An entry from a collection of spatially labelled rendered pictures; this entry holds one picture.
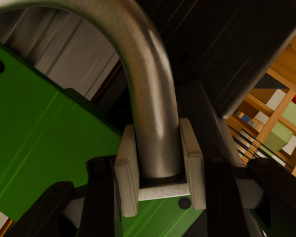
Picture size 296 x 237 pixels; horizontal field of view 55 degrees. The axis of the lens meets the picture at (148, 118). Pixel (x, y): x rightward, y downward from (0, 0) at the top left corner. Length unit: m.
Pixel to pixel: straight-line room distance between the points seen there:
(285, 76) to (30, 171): 0.85
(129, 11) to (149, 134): 0.07
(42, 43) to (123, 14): 0.10
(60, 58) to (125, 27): 0.46
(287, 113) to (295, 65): 2.73
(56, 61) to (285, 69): 0.68
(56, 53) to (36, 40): 0.36
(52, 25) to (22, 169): 0.12
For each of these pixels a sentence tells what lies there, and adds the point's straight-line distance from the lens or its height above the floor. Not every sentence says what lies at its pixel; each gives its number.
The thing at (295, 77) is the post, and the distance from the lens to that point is 0.99.
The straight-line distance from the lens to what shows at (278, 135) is 3.45.
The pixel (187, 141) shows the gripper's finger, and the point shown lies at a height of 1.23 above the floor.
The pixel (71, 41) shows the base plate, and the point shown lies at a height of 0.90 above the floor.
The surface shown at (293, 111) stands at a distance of 3.79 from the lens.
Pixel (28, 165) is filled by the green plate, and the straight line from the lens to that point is 0.25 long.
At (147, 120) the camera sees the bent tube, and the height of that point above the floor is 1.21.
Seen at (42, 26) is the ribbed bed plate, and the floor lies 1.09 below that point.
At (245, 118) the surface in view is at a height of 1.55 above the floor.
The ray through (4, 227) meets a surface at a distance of 0.45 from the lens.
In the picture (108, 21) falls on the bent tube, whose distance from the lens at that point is 0.18.
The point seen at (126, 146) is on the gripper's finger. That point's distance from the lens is 0.16.
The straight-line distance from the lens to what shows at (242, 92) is 0.27.
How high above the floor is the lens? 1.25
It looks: 13 degrees down
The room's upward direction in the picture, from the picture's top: 129 degrees clockwise
